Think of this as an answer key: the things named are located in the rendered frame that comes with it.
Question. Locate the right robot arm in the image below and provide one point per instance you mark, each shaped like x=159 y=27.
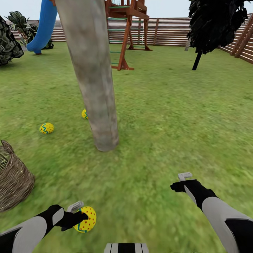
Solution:
x=234 y=229

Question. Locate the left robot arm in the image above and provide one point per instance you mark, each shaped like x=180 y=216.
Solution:
x=24 y=237

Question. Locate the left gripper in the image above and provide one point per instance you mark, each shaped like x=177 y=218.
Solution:
x=74 y=219

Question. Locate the easter egg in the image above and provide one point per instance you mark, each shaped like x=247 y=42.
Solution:
x=87 y=225
x=46 y=128
x=84 y=114

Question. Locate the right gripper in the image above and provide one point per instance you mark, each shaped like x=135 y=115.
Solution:
x=177 y=186

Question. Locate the wicker basket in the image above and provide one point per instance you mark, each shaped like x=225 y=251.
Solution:
x=16 y=181

